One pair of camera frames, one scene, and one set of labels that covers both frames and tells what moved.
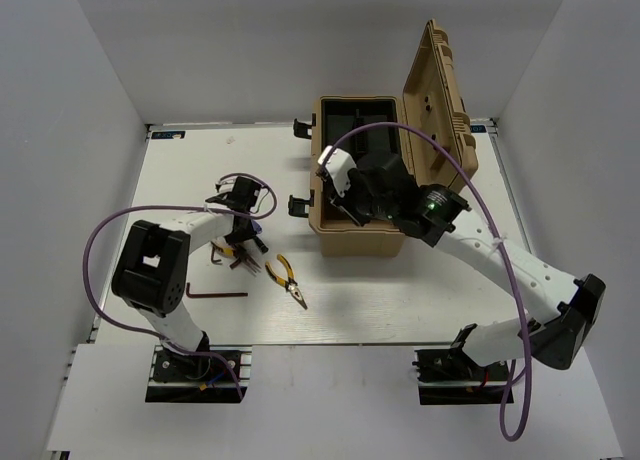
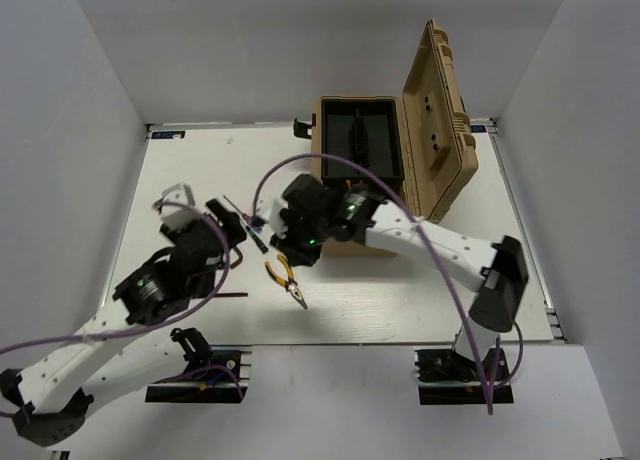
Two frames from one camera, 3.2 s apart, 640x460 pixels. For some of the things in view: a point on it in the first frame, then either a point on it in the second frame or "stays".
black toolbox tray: [341, 115] stays
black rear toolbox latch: [301, 129] stays
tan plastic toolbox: [433, 134] stays
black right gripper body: [359, 205] → [304, 238]
